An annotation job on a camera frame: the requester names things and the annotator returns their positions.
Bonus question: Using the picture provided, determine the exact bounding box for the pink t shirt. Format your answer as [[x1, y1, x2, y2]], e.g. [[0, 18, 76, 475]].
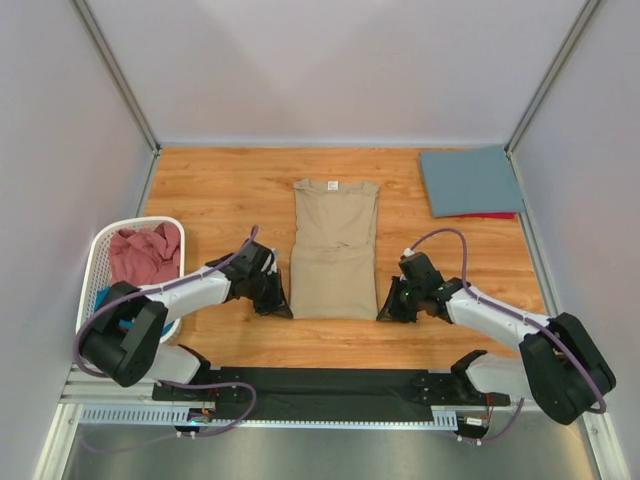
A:
[[108, 222, 182, 286]]

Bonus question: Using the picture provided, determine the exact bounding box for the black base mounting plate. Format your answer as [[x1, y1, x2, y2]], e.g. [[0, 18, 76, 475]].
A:
[[152, 366, 511, 424]]

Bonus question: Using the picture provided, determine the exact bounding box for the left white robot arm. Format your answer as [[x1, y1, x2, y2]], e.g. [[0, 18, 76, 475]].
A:
[[72, 238, 293, 389]]

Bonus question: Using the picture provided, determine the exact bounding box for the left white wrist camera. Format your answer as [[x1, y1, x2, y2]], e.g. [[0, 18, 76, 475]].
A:
[[264, 249, 278, 275]]

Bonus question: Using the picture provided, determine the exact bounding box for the white laundry basket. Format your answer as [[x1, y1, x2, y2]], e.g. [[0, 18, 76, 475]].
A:
[[76, 216, 186, 330]]

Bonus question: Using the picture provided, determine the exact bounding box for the blue t shirt in basket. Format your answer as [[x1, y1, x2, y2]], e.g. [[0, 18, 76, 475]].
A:
[[94, 285, 133, 331]]

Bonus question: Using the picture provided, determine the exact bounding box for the left aluminium frame post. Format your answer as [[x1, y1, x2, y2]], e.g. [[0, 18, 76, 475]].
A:
[[69, 0, 161, 154]]

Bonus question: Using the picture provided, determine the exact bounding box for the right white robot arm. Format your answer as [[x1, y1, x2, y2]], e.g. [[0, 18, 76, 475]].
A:
[[378, 250, 616, 425]]

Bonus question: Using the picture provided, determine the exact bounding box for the right aluminium frame post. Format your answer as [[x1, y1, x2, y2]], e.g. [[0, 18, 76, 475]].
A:
[[504, 0, 609, 154]]

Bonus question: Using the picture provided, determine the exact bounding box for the folded red t shirt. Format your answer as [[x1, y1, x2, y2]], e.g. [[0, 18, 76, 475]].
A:
[[461, 212, 516, 220]]

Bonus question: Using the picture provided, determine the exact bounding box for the beige t shirt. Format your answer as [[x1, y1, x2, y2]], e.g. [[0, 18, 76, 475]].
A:
[[290, 178, 380, 320]]

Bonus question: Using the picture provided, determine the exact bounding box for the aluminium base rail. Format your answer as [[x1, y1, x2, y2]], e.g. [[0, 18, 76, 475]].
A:
[[35, 368, 630, 479]]

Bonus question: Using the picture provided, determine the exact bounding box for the grey slotted cable duct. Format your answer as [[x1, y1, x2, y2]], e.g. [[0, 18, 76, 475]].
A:
[[79, 404, 489, 430]]

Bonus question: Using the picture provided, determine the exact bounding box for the aluminium frame post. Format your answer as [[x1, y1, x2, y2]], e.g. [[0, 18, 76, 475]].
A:
[[504, 0, 609, 154], [69, 0, 161, 154]]

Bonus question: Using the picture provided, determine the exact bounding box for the folded grey-blue t shirt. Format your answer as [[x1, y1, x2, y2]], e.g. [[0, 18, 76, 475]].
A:
[[419, 145, 524, 218]]

